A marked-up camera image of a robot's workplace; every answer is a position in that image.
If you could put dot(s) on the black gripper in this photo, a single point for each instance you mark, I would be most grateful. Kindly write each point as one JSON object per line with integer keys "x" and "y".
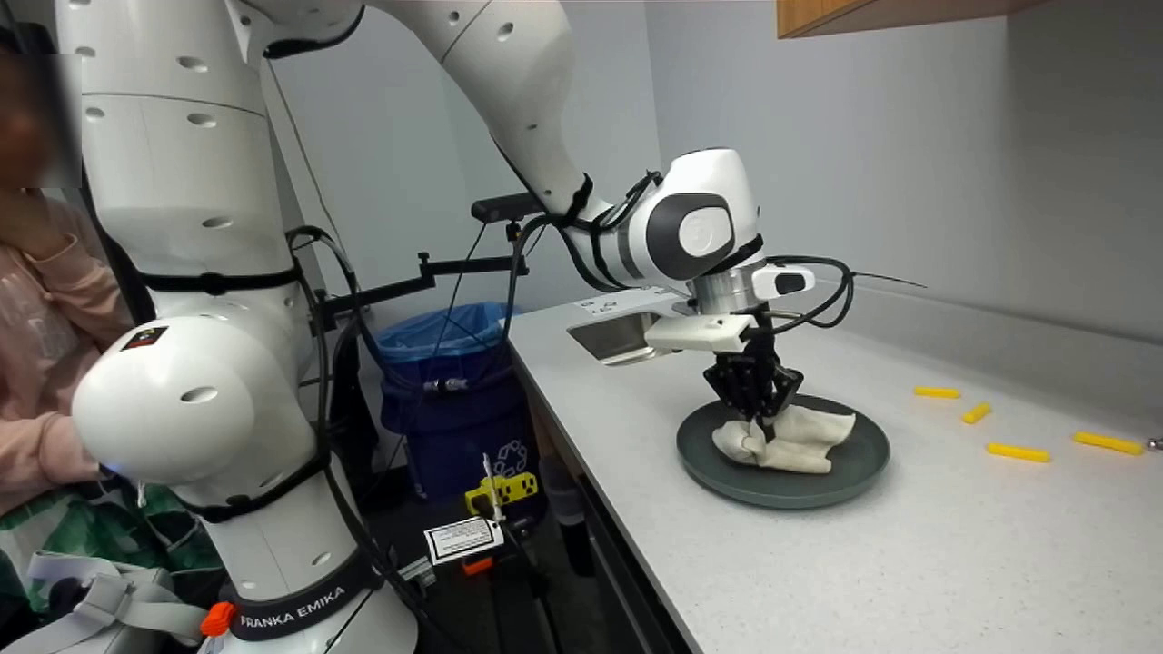
{"x": 764, "y": 341}

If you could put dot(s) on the cream stained cloth towel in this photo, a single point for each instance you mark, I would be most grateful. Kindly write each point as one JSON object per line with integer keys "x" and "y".
{"x": 802, "y": 444}

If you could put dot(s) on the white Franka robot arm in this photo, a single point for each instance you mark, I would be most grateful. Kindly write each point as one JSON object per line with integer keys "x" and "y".
{"x": 181, "y": 403}

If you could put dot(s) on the dark green round plate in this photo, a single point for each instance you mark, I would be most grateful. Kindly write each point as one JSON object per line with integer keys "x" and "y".
{"x": 821, "y": 481}

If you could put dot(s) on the stainless steel sink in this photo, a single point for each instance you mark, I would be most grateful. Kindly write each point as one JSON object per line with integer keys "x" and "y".
{"x": 611, "y": 341}

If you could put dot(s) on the small yellow cylinder piece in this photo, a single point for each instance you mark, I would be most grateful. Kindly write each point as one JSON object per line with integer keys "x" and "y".
{"x": 1014, "y": 452}
{"x": 1105, "y": 441}
{"x": 934, "y": 389}
{"x": 975, "y": 412}

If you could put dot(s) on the dark base cabinet front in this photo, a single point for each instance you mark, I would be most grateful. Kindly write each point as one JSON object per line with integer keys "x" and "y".
{"x": 603, "y": 546}

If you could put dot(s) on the yellow and black label tool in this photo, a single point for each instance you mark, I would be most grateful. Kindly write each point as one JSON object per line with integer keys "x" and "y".
{"x": 501, "y": 494}

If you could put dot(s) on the blue trash bin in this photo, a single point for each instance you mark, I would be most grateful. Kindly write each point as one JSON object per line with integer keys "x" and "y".
{"x": 458, "y": 412}

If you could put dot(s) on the white paper tag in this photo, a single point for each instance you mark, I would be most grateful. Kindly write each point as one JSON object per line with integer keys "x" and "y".
{"x": 464, "y": 540}

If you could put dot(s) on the orange round knob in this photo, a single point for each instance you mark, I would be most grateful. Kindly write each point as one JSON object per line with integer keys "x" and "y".
{"x": 217, "y": 619}

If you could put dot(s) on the green and white patterned fabric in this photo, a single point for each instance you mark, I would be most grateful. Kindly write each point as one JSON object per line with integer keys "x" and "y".
{"x": 75, "y": 533}

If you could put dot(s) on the person in pink top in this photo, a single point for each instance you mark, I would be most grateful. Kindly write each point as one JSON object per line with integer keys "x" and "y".
{"x": 47, "y": 313}

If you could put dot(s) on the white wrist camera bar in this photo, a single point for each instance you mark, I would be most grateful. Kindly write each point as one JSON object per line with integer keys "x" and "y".
{"x": 695, "y": 336}

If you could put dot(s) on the black exterior camera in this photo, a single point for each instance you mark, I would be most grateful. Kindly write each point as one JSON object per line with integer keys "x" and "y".
{"x": 501, "y": 209}

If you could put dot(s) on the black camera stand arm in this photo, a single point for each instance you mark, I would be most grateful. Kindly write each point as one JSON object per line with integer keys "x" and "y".
{"x": 399, "y": 289}

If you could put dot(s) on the wooden wall cabinet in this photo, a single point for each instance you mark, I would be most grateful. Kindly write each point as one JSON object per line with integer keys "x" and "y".
{"x": 894, "y": 13}

